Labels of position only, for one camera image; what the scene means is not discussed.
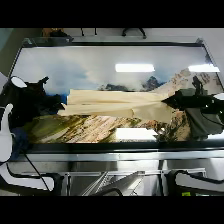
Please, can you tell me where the cream shirt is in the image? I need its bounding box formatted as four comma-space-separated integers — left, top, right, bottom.
57, 87, 177, 125

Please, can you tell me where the black cable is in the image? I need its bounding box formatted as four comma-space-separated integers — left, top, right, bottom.
22, 151, 53, 193

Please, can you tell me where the dark blue garment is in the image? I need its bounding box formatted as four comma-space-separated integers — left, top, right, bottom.
9, 127, 32, 162

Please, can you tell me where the grey-green garment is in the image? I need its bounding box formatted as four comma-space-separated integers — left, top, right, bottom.
178, 87, 224, 141

